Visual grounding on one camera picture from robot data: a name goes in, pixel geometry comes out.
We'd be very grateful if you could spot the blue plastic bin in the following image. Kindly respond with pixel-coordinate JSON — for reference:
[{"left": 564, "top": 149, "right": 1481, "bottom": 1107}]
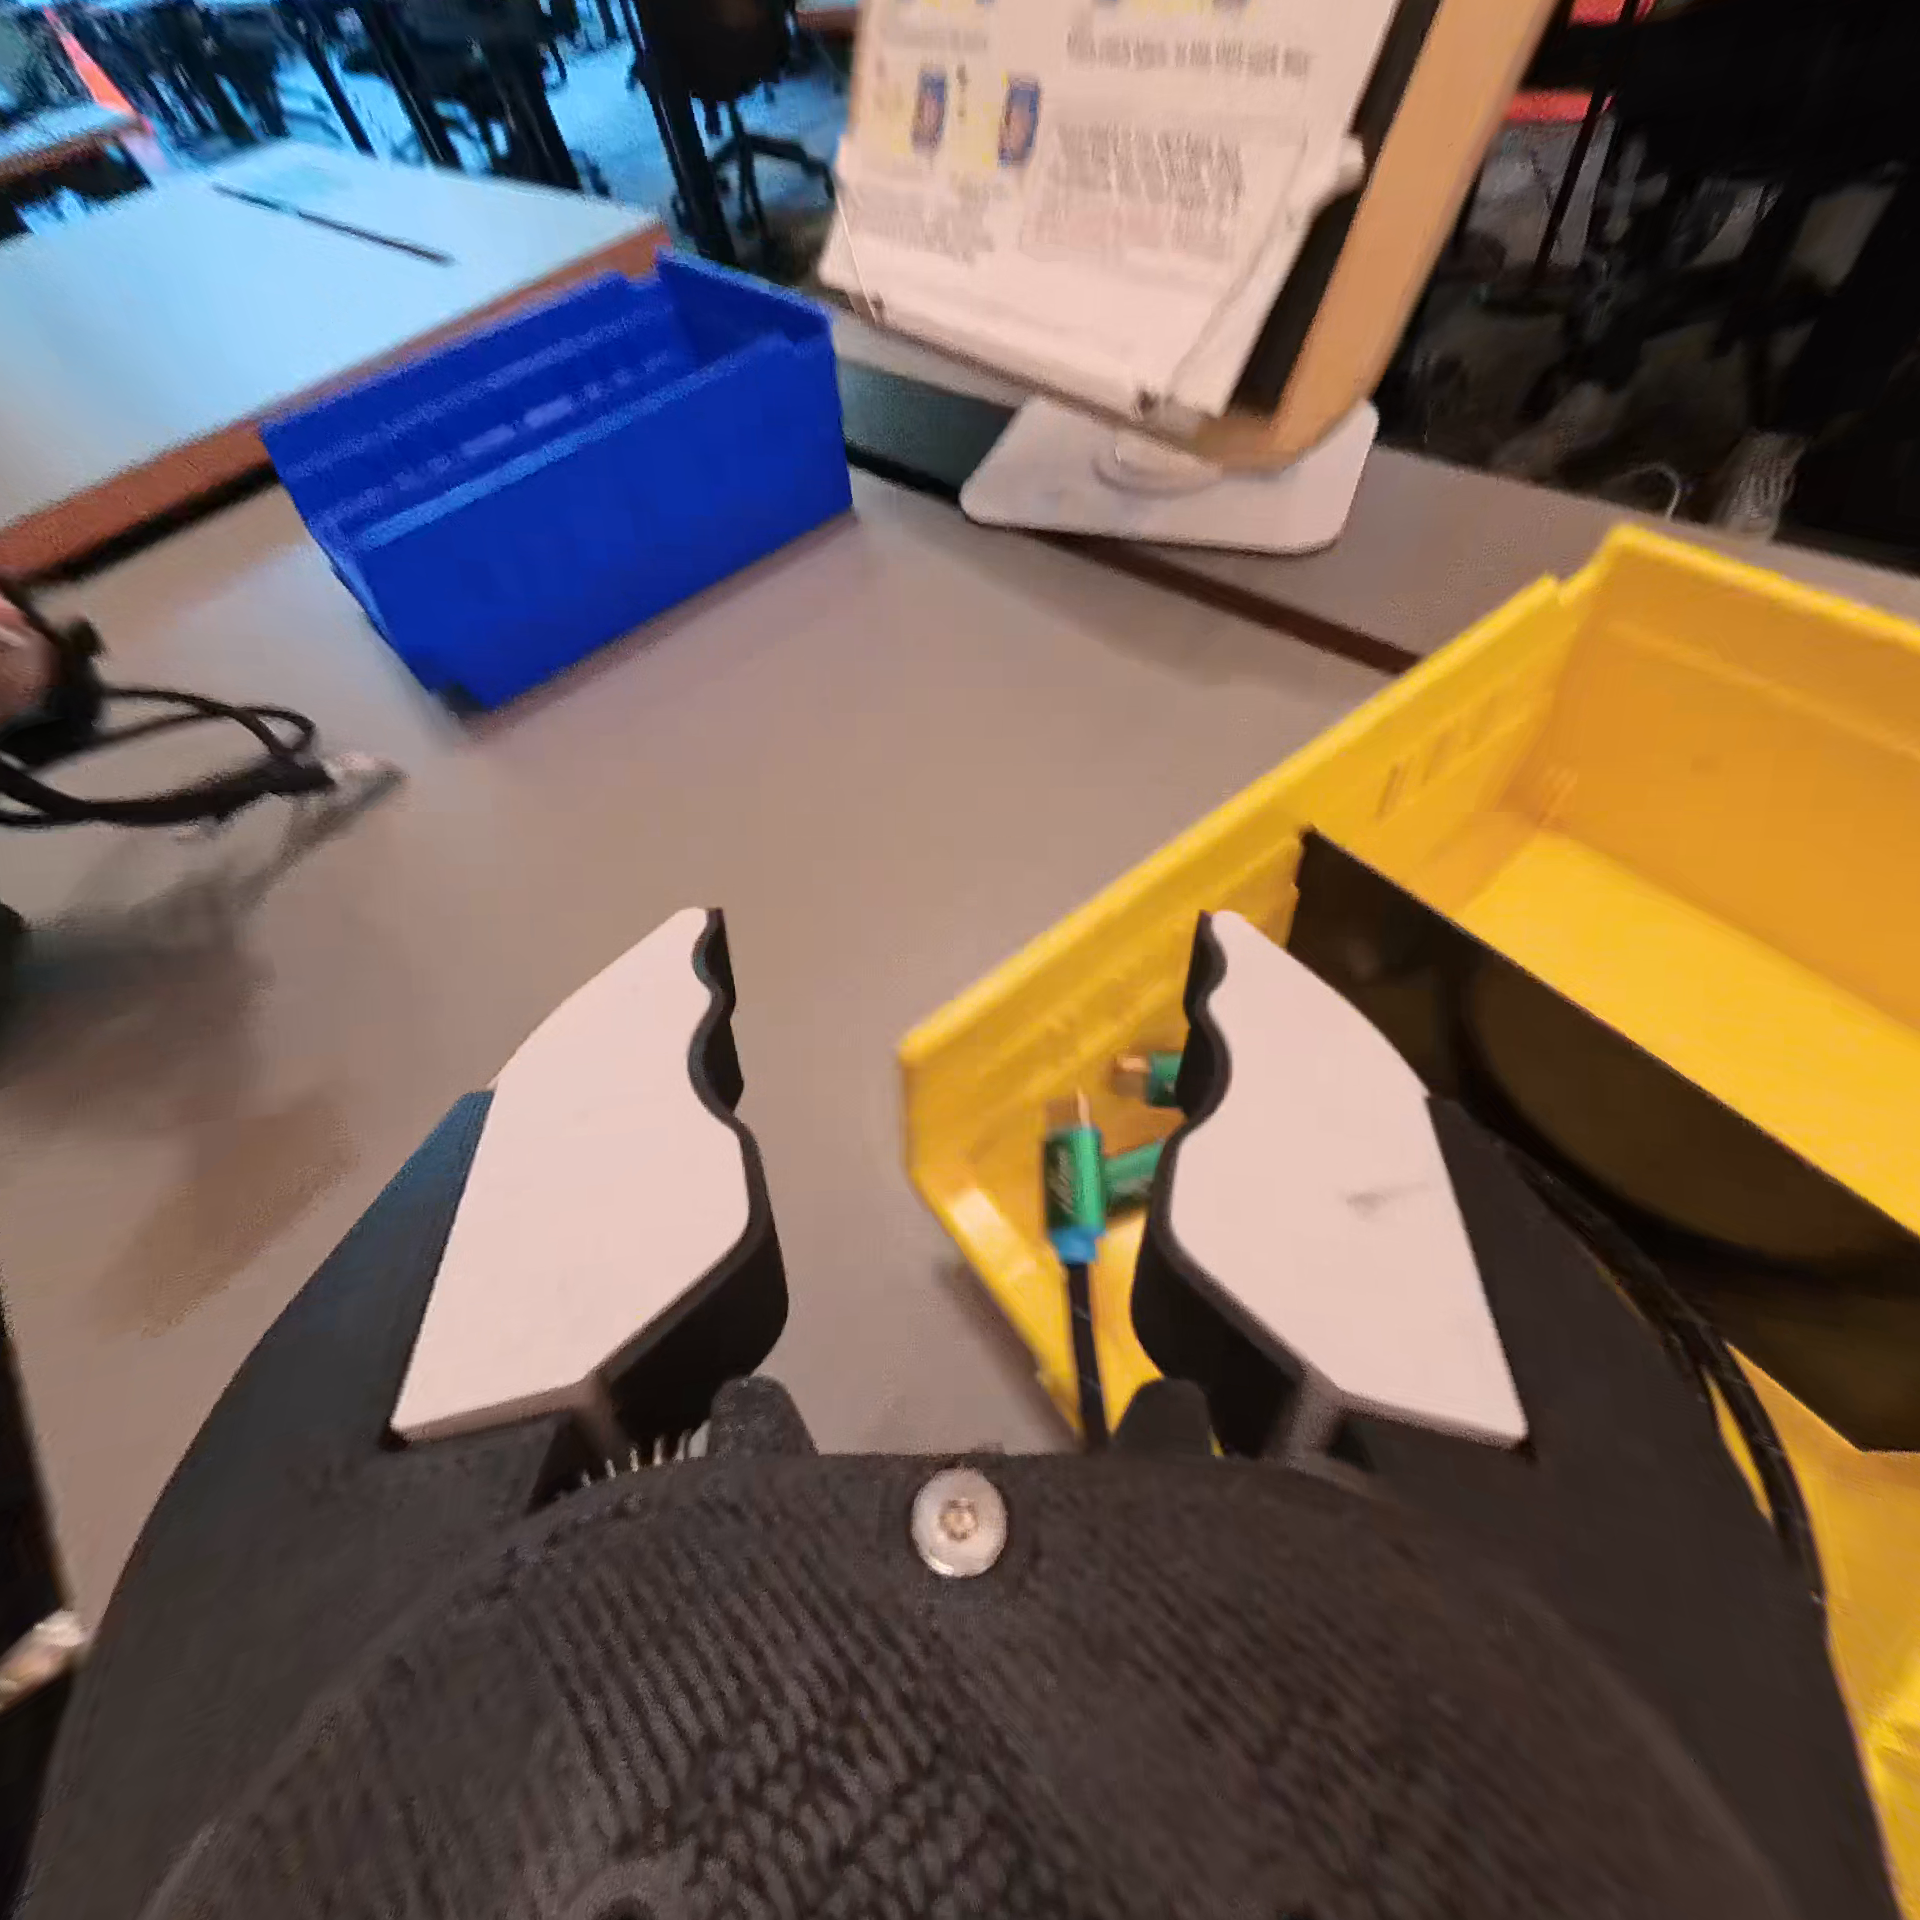
[{"left": 259, "top": 252, "right": 858, "bottom": 712}]

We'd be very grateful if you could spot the black bin divider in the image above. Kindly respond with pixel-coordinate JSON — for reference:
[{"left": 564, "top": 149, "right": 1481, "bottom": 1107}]
[{"left": 1287, "top": 830, "right": 1920, "bottom": 1453}]

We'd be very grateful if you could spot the black cable with green plug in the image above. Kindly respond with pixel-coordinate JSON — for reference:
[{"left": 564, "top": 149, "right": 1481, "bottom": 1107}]
[{"left": 1043, "top": 1093, "right": 1169, "bottom": 1448}]

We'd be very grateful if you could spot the grey desk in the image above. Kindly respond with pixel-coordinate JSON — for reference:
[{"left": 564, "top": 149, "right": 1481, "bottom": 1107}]
[{"left": 0, "top": 351, "right": 1920, "bottom": 1630}]

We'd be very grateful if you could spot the thin black cable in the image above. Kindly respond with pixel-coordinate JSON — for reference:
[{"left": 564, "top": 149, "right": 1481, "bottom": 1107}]
[{"left": 1506, "top": 1155, "right": 1824, "bottom": 1599}]

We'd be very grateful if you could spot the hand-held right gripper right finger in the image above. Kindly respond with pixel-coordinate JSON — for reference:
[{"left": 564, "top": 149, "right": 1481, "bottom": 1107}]
[{"left": 1127, "top": 908, "right": 1531, "bottom": 1464}]

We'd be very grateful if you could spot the grey table wooden edge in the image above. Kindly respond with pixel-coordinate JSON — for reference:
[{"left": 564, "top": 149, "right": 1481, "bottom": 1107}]
[{"left": 0, "top": 141, "right": 671, "bottom": 579}]

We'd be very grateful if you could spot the printed instruction sheet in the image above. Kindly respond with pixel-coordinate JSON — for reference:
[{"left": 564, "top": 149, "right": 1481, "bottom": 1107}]
[{"left": 816, "top": 0, "right": 1403, "bottom": 423}]

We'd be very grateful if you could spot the black office chair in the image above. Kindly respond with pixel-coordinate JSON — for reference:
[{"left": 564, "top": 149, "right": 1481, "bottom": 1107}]
[{"left": 639, "top": 0, "right": 834, "bottom": 272}]

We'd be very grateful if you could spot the yellow plastic bin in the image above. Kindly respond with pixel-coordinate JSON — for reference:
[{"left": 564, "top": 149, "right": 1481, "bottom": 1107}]
[{"left": 897, "top": 526, "right": 1920, "bottom": 1824}]

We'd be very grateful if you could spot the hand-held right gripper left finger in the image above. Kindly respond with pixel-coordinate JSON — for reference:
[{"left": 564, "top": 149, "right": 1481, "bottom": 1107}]
[{"left": 386, "top": 902, "right": 794, "bottom": 1464}]

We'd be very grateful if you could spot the wooden document stand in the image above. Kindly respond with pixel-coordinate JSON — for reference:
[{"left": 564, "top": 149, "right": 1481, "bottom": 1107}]
[{"left": 1200, "top": 0, "right": 1561, "bottom": 471}]

